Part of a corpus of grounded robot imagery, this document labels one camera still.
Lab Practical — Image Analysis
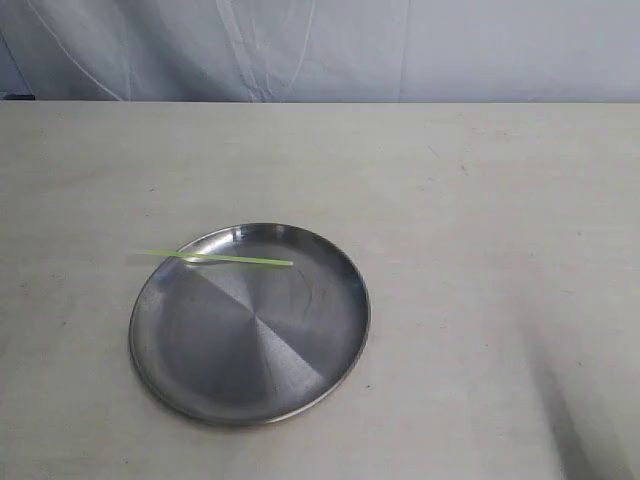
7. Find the white backdrop cloth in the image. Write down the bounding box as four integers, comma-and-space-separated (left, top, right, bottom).
1, 1, 639, 102

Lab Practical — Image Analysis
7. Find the thin green glow stick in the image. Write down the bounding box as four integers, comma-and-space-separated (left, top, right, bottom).
129, 250, 294, 267

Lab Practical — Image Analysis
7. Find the round stainless steel plate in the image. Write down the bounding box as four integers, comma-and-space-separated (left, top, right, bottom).
128, 223, 371, 426

